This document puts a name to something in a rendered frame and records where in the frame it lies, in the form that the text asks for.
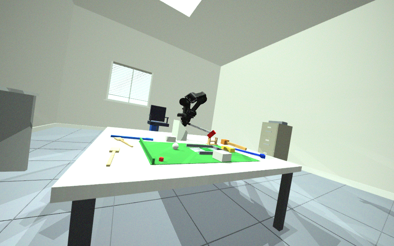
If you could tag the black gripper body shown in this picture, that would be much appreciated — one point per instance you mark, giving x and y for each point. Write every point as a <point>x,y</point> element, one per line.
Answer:
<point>184,115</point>

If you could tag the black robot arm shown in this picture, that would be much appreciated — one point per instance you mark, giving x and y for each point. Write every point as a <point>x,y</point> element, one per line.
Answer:
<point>192,98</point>

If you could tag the white ball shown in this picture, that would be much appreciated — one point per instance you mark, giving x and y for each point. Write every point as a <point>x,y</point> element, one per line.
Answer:
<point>175,146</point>

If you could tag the large green mat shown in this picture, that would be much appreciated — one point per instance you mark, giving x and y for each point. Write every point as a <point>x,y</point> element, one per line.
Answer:
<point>184,155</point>

